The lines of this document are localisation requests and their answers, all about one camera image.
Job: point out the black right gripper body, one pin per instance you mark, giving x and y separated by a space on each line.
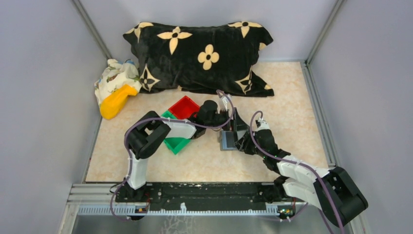
249 146

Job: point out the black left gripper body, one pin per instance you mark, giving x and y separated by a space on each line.
219 119

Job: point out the red plastic bin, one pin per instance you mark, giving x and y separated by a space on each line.
184 108

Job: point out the green plastic bin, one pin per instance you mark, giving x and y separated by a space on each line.
176 144

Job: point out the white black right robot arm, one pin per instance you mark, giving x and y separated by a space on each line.
332 191

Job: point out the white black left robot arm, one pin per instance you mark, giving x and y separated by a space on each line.
144 138

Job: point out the black floral pillow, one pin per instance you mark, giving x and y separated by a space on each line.
200 59

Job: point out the yellow and white cloth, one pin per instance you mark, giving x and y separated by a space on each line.
118 81

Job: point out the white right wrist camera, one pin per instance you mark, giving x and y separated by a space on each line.
262 125

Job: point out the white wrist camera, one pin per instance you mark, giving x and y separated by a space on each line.
225 103
262 125

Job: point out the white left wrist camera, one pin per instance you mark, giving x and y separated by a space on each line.
225 103

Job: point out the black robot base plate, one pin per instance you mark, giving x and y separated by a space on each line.
221 198

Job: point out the aluminium frame rail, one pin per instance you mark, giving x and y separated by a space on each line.
99 198

